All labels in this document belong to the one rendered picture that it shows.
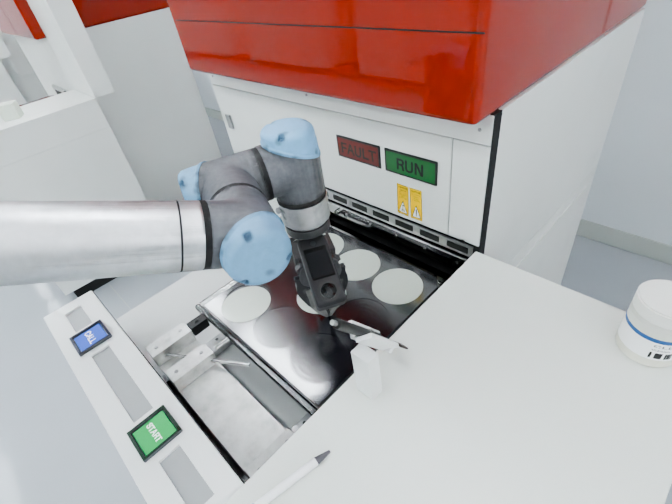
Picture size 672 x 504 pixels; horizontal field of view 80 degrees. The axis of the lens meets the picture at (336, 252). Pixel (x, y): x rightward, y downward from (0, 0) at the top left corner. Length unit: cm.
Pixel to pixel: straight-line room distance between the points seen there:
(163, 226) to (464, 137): 47
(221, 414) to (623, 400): 57
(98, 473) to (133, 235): 158
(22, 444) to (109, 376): 148
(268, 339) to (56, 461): 144
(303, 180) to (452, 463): 40
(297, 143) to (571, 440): 49
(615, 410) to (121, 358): 72
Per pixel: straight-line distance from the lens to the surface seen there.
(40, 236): 42
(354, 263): 86
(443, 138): 71
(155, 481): 62
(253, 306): 82
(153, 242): 41
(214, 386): 76
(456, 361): 61
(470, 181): 71
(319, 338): 73
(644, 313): 62
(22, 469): 215
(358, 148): 84
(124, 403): 71
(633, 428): 62
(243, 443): 68
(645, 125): 221
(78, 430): 210
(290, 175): 55
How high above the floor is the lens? 146
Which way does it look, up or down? 39 degrees down
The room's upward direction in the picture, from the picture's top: 10 degrees counter-clockwise
